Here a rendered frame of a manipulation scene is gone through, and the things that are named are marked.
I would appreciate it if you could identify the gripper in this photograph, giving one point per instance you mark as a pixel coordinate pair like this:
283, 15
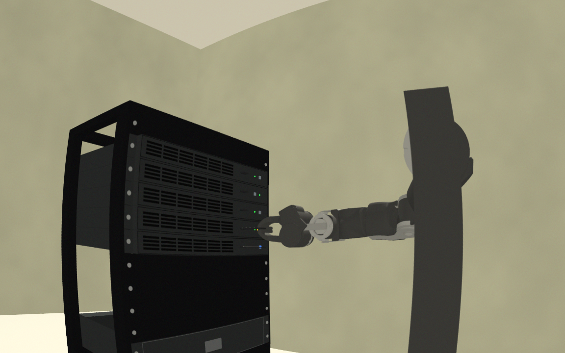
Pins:
295, 227

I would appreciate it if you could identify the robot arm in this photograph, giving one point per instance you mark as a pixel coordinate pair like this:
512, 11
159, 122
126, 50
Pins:
386, 220

